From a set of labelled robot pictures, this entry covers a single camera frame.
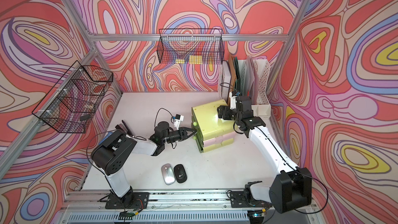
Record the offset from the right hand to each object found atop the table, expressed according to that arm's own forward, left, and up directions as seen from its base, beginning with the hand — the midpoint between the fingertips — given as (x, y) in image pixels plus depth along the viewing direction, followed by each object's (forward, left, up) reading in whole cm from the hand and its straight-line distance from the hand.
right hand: (224, 112), depth 82 cm
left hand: (-7, +15, -8) cm, 19 cm away
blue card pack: (-1, +73, -19) cm, 75 cm away
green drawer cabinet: (-12, +7, +1) cm, 14 cm away
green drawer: (-6, +16, -1) cm, 17 cm away
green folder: (+15, -9, +7) cm, 19 cm away
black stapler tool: (+4, +62, -17) cm, 65 cm away
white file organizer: (+21, -20, +9) cm, 31 cm away
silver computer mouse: (-25, +31, -19) cm, 44 cm away
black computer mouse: (-25, +25, -19) cm, 40 cm away
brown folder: (+16, -6, +11) cm, 21 cm away
